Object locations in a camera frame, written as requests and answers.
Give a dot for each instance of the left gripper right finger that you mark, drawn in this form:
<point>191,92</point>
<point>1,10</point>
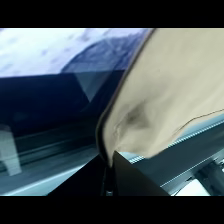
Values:
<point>133,180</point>

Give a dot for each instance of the tan garment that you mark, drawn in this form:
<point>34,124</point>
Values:
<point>170,93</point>

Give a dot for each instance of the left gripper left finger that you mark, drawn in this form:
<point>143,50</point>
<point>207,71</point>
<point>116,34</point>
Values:
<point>81,181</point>

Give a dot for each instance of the silver frame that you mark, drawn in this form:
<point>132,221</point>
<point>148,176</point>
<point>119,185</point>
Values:
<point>186,156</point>

